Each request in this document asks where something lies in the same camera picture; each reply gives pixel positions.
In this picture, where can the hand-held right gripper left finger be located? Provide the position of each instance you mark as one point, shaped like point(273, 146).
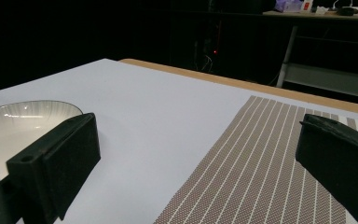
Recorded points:
point(59, 161)

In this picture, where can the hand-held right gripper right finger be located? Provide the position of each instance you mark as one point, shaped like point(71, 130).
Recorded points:
point(341, 161)

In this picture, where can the white plate with dark rim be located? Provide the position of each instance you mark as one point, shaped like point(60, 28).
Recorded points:
point(12, 130)

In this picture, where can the brown striped woven placemat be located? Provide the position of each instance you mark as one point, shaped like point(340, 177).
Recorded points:
point(245, 171)

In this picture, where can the desk with white metal legs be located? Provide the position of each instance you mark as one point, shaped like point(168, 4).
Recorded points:
point(287, 51)

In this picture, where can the black object on desk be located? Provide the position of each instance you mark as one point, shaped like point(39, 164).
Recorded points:
point(347, 11)

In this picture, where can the small white object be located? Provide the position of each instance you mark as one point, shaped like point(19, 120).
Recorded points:
point(321, 10)

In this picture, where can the red and white box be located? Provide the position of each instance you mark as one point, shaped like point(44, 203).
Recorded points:
point(306, 5)

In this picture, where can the purple plastic bag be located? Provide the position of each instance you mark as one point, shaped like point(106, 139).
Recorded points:
point(287, 5)

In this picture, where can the black device with red light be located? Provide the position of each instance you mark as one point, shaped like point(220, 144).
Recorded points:
point(215, 52)

